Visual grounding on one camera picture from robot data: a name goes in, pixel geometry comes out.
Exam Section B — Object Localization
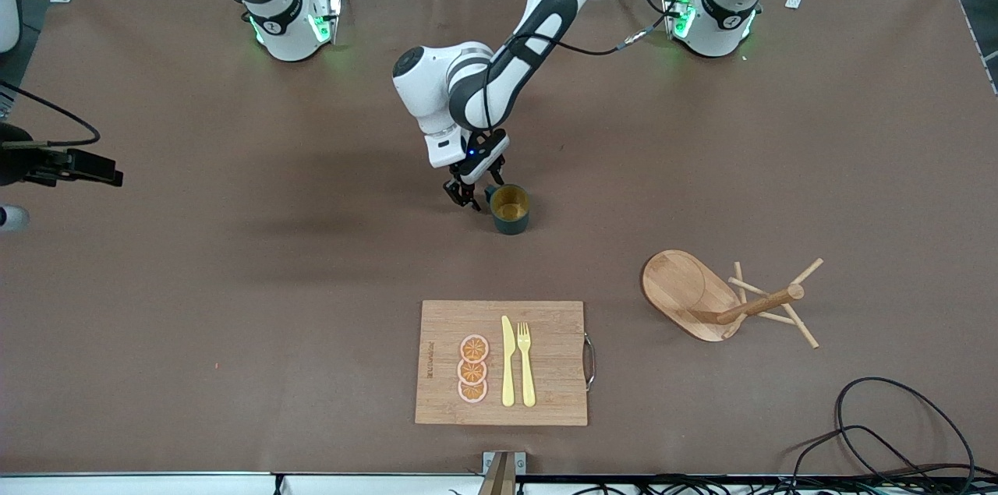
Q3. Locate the large table cover mat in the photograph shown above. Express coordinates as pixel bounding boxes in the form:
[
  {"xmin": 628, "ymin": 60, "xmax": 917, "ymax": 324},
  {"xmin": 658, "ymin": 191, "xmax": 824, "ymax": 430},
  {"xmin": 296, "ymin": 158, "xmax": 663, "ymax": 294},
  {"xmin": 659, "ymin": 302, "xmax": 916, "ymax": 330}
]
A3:
[{"xmin": 0, "ymin": 0, "xmax": 998, "ymax": 476}]

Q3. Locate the dark green cup yellow inside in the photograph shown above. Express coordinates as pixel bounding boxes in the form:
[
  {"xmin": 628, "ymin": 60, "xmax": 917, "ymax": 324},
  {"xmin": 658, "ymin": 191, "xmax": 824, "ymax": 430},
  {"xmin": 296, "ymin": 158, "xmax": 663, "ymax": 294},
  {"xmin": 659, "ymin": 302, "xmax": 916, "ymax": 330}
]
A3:
[{"xmin": 484, "ymin": 182, "xmax": 532, "ymax": 237}]

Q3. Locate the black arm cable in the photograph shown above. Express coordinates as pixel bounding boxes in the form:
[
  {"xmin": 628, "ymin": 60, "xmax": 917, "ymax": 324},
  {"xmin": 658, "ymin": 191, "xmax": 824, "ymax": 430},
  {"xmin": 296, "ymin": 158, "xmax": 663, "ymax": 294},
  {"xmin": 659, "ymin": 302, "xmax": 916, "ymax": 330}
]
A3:
[
  {"xmin": 0, "ymin": 80, "xmax": 102, "ymax": 149},
  {"xmin": 511, "ymin": 0, "xmax": 714, "ymax": 58}
]

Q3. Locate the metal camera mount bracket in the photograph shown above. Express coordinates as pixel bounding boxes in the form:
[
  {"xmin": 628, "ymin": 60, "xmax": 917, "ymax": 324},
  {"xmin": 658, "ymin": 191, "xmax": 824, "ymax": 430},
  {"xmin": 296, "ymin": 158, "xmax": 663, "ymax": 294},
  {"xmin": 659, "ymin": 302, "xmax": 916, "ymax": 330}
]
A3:
[{"xmin": 477, "ymin": 451, "xmax": 527, "ymax": 495}]

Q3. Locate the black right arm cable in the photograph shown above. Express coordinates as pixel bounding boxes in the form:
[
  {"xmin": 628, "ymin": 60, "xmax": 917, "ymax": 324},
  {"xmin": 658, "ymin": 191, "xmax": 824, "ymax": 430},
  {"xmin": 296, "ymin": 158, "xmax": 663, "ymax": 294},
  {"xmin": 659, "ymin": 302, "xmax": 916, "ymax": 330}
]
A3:
[{"xmin": 0, "ymin": 80, "xmax": 102, "ymax": 149}]

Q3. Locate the yellow plastic knife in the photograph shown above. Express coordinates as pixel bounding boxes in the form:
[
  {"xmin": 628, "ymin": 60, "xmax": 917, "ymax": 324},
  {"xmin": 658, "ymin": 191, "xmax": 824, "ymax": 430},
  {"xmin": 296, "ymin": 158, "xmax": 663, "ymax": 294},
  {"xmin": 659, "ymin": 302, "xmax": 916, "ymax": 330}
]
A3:
[{"xmin": 501, "ymin": 315, "xmax": 516, "ymax": 408}]

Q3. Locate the wooden mug rack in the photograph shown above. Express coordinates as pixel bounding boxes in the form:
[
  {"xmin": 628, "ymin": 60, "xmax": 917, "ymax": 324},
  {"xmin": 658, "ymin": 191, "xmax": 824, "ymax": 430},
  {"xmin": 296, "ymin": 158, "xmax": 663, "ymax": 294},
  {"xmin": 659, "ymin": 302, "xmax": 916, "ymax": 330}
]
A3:
[{"xmin": 641, "ymin": 249, "xmax": 825, "ymax": 350}]

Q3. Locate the bamboo cutting board metal handle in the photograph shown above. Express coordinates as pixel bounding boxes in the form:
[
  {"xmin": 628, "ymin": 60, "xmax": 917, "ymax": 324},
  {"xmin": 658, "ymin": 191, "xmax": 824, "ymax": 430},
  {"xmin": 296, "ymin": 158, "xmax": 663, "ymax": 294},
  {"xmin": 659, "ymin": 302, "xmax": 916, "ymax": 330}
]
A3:
[{"xmin": 414, "ymin": 299, "xmax": 597, "ymax": 427}]

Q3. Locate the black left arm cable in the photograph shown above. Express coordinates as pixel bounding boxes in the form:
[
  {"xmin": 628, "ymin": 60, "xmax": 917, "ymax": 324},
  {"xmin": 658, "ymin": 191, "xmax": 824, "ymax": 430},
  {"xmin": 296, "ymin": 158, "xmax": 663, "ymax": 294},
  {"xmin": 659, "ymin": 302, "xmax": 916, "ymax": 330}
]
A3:
[{"xmin": 511, "ymin": 0, "xmax": 714, "ymax": 58}]

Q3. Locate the yellow plastic fork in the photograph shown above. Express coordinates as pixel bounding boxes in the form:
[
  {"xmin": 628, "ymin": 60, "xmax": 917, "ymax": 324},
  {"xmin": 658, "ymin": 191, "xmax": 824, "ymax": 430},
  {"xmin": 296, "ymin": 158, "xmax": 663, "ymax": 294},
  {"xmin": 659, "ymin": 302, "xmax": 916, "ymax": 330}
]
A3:
[{"xmin": 517, "ymin": 322, "xmax": 537, "ymax": 408}]

